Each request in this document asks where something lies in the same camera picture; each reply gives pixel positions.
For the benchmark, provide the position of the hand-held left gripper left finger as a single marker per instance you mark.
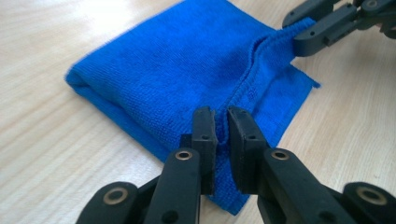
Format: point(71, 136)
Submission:
point(204, 155)

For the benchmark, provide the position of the blue microfiber cloth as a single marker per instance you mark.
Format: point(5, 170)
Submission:
point(174, 62)

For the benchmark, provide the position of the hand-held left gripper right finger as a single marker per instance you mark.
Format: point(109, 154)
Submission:
point(249, 161)

